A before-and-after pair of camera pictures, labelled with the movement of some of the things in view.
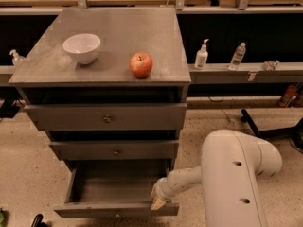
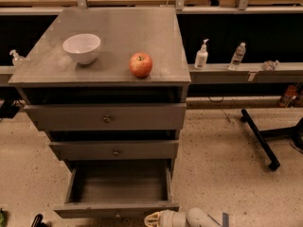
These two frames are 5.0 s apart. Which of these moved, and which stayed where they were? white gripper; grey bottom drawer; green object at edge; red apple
Moved: white gripper
Stayed: green object at edge; grey bottom drawer; red apple
